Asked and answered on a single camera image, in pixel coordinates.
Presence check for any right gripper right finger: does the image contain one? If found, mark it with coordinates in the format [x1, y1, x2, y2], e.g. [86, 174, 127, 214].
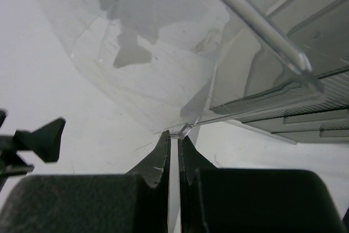
[178, 138, 348, 232]

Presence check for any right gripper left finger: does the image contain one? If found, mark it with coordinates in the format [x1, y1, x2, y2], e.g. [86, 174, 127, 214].
[1, 132, 171, 232]

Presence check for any clear acrylic box cover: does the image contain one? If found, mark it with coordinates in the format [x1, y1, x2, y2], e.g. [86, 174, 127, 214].
[27, 0, 325, 138]

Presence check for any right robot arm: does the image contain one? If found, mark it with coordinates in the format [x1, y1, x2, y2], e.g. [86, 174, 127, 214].
[1, 118, 348, 232]

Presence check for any smoky bottom tray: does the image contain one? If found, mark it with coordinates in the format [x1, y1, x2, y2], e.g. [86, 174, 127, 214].
[248, 122, 348, 144]

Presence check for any smoky tray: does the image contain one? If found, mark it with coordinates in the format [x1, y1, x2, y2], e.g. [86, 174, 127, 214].
[245, 109, 348, 130]
[248, 122, 348, 144]
[209, 0, 348, 116]

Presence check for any smoky top tray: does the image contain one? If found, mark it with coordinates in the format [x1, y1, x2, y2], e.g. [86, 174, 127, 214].
[209, 0, 348, 116]

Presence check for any smoky middle tray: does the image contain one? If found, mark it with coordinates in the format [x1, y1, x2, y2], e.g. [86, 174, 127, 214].
[245, 109, 348, 130]

